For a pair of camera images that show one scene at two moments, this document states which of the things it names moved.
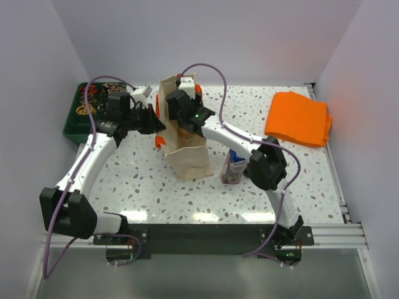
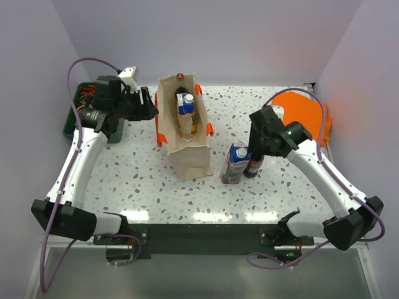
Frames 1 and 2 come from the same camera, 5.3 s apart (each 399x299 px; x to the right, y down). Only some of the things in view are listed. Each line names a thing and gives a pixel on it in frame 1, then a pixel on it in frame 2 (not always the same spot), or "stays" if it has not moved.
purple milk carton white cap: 233,168 stays
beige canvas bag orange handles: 188,153 stays
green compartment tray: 78,125 stays
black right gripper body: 196,102 → 257,143
